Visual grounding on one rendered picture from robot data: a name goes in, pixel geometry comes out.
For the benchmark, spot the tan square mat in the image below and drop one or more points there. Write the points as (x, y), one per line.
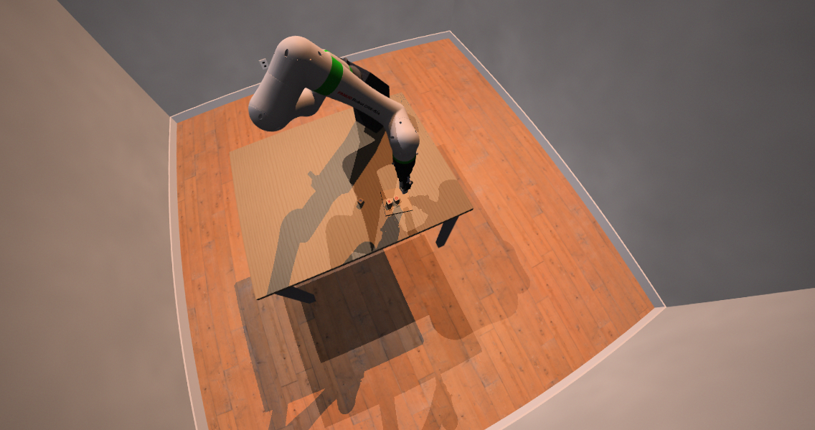
(403, 205)

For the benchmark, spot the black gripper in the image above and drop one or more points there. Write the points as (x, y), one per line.
(404, 180)

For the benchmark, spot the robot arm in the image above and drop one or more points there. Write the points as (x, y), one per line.
(297, 64)

